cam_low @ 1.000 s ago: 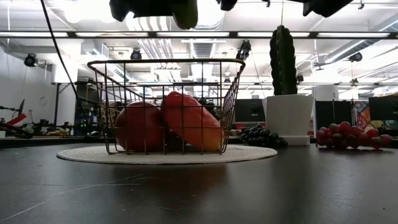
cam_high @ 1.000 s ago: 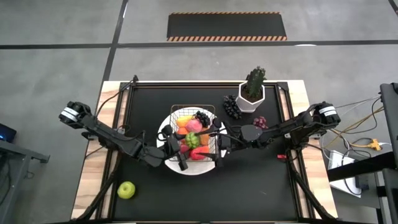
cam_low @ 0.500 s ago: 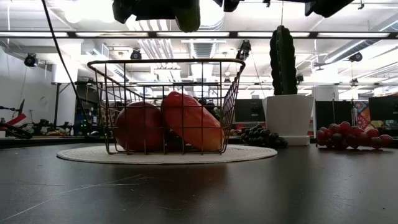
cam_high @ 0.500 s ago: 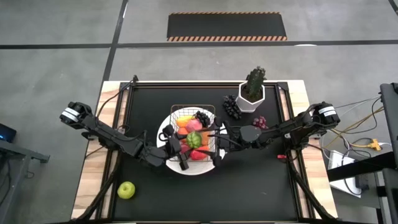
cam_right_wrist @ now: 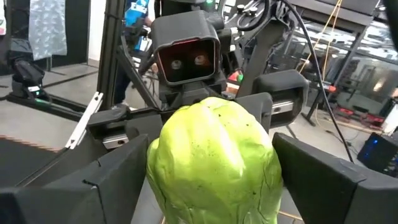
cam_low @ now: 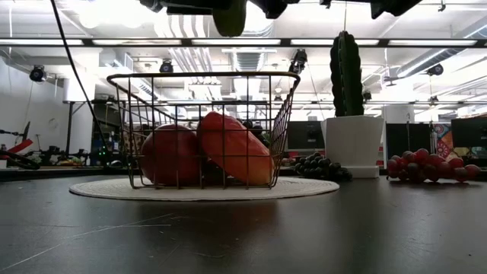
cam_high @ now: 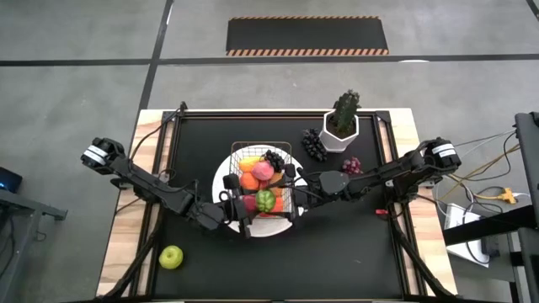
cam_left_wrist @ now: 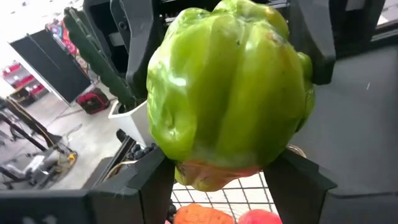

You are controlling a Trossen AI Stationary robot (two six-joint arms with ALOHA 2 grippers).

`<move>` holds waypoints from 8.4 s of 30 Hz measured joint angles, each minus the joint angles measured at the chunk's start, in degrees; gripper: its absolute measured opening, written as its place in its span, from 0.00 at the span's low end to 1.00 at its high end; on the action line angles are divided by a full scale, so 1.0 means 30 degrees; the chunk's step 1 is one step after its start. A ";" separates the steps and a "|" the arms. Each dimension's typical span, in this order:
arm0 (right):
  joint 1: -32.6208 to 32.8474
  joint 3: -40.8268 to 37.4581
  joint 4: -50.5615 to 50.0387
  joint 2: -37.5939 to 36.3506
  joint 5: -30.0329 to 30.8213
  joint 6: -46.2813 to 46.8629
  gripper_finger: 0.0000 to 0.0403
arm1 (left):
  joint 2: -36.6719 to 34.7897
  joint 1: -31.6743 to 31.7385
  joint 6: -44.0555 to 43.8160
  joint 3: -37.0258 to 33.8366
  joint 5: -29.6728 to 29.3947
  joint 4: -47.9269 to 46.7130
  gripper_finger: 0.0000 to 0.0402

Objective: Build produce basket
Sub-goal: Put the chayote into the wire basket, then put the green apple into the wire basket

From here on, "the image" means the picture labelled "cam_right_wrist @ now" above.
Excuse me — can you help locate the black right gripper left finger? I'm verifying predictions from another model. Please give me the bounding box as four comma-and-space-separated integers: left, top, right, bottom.
0, 133, 150, 224

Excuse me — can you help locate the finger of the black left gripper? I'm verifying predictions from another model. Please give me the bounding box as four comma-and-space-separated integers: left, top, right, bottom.
235, 92, 274, 133
126, 111, 169, 142

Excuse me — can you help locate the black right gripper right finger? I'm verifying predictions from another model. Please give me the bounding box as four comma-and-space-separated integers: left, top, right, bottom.
272, 132, 398, 224

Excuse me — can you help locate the green bell pepper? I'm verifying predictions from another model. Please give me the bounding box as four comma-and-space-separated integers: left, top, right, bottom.
145, 96, 284, 224

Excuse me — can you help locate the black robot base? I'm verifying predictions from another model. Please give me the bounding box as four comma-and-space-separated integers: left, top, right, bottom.
6, 58, 90, 123

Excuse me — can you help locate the black computer with blue light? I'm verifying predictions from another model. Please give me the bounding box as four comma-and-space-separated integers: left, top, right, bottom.
356, 132, 398, 179

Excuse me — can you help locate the black hazard-striped floor mat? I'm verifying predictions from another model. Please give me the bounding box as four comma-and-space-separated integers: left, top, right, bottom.
0, 135, 63, 189

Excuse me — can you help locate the black metal workbench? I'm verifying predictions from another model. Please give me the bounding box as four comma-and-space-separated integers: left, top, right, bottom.
289, 0, 398, 125

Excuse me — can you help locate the person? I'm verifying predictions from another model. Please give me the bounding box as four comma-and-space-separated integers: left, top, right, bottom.
113, 0, 156, 108

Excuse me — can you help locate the grey patterned hanging cloth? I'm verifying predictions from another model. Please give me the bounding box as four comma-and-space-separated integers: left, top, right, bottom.
29, 0, 68, 62

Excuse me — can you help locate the long black cable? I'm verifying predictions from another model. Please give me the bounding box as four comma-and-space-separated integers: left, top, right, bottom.
278, 0, 355, 164

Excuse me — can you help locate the black aluminium table frame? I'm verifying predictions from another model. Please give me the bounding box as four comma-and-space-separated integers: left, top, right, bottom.
96, 0, 161, 111

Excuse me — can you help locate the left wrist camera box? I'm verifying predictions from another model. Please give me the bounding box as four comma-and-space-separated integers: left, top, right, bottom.
150, 10, 222, 87

